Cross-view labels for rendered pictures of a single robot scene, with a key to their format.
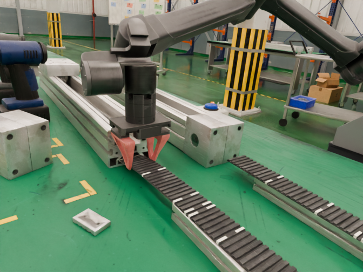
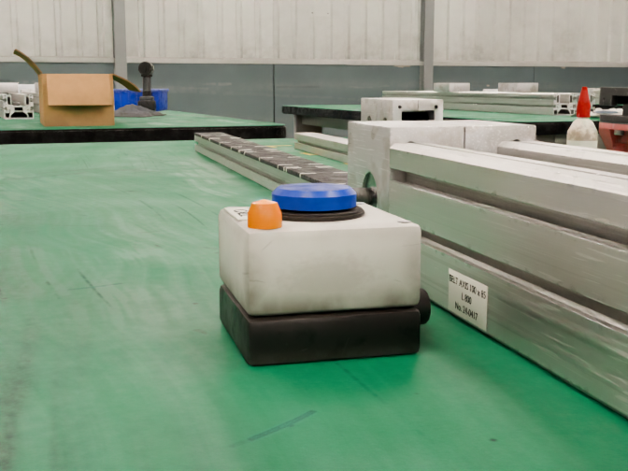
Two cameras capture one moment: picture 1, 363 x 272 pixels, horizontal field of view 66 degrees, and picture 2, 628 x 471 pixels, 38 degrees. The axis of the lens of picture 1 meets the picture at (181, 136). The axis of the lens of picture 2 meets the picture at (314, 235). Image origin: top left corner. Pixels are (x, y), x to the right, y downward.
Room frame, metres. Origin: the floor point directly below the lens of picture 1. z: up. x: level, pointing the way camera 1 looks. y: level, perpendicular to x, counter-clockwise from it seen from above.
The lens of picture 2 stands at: (1.22, 0.07, 0.90)
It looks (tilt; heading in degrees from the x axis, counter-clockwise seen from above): 9 degrees down; 201
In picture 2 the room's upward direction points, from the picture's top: straight up
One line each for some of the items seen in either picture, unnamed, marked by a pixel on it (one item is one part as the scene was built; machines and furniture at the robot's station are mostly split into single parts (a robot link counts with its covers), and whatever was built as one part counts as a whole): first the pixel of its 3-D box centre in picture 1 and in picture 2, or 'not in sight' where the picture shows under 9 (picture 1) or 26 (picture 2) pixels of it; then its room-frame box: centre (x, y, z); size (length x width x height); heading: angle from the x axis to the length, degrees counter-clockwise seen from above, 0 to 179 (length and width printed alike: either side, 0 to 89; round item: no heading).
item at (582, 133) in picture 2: not in sight; (582, 134); (0.02, -0.03, 0.84); 0.04 x 0.04 x 0.12
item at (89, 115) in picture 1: (78, 99); not in sight; (0.86, 0.34, 0.82); 0.80 x 0.10 x 0.09; 36
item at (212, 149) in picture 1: (216, 137); (420, 193); (0.62, -0.08, 0.83); 0.12 x 0.09 x 0.10; 126
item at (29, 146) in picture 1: (20, 140); not in sight; (0.51, 0.32, 0.83); 0.11 x 0.10 x 0.10; 151
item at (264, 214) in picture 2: not in sight; (264, 212); (0.87, -0.09, 0.85); 0.01 x 0.01 x 0.01
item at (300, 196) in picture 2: (210, 107); (314, 206); (0.83, -0.08, 0.84); 0.04 x 0.04 x 0.02
